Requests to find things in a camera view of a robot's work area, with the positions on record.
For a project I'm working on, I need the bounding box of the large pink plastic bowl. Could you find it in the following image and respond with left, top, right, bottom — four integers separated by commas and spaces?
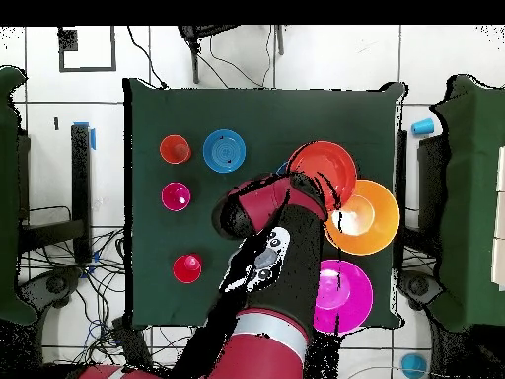
313, 259, 375, 336

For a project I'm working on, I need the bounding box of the large yellow-orange plastic bowl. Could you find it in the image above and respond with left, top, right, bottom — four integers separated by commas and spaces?
324, 179, 401, 257

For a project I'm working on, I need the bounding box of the magenta plastic cup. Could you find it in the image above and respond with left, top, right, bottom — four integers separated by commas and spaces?
160, 181, 192, 212

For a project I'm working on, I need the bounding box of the black power strip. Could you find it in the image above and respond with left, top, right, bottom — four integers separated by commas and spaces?
110, 315, 154, 370

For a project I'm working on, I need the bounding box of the tangle of cables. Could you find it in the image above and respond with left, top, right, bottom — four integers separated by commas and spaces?
19, 226, 194, 372

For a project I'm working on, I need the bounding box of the black camera tripod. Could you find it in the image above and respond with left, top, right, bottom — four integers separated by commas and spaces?
177, 25, 285, 85

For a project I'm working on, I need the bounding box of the green cloth side table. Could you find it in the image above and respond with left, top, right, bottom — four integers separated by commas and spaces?
0, 65, 38, 327
427, 74, 505, 333

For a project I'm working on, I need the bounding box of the small ringed blue bowl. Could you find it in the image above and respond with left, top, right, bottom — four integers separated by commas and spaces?
202, 128, 248, 174

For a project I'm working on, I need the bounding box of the red plastic cup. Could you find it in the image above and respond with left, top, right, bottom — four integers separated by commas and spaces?
172, 253, 203, 285

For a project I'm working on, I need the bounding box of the black table frame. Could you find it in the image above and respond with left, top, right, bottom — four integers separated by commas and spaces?
394, 129, 449, 258
17, 123, 94, 264

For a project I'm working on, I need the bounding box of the orange-red plastic bowl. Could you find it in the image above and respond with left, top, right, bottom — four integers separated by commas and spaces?
286, 140, 359, 212

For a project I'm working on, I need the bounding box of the white box stack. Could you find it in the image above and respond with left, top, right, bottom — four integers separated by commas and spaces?
490, 145, 505, 291

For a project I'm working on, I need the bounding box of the orange plastic cup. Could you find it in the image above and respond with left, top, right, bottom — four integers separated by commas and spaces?
159, 134, 193, 166

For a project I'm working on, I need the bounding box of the dark green tablecloth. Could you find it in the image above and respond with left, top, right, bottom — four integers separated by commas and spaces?
119, 77, 407, 331

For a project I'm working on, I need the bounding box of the blue plastic cup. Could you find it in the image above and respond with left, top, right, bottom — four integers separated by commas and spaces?
399, 352, 429, 379
410, 116, 435, 137

